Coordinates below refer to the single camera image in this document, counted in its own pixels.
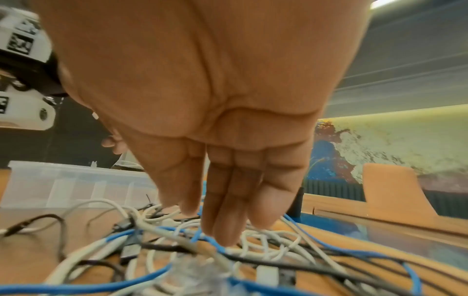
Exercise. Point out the orange chair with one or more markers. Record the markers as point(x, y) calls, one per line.
point(395, 190)

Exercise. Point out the clear plastic organizer box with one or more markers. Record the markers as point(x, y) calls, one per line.
point(55, 185)

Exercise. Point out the black left wristband with markers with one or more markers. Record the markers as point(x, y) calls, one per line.
point(25, 57)

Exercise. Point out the person's left hand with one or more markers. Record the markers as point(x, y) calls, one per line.
point(115, 144)

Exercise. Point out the person's right hand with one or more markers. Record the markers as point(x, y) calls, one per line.
point(204, 86)

